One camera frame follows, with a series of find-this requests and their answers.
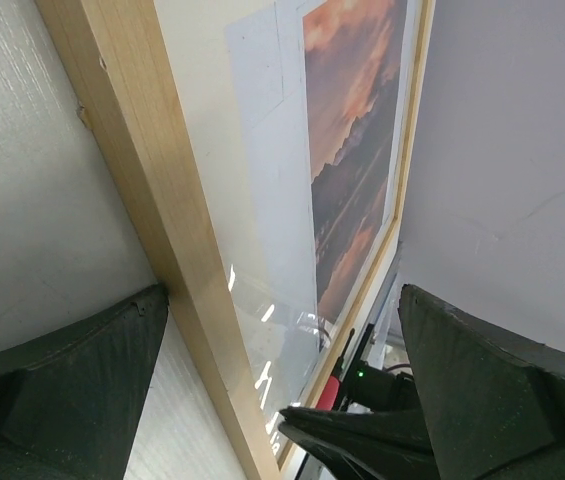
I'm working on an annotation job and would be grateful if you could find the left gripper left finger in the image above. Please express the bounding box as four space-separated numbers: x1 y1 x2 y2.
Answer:
0 284 169 479

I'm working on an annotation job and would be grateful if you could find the wooden picture frame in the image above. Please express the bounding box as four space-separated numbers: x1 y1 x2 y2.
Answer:
37 1 435 479

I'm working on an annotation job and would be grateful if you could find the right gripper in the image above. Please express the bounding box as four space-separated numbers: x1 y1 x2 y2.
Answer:
279 324 435 480

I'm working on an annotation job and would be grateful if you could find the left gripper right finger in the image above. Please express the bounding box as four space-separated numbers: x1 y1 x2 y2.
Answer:
398 284 565 479

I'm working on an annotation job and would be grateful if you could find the red handled screwdriver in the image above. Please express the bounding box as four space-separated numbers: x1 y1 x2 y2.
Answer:
316 329 355 410

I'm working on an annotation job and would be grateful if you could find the sunset photo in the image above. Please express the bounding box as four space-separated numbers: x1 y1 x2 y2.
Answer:
303 1 408 324

